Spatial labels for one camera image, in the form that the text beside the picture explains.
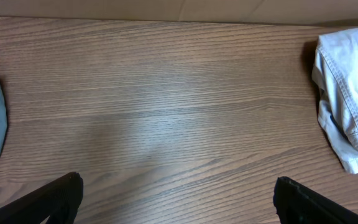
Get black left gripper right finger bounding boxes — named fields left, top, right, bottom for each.
left=273, top=176, right=358, bottom=224

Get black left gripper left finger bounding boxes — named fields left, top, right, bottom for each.
left=0, top=172, right=83, bottom=224

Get beige cotton shorts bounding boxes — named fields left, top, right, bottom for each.
left=312, top=28, right=358, bottom=174

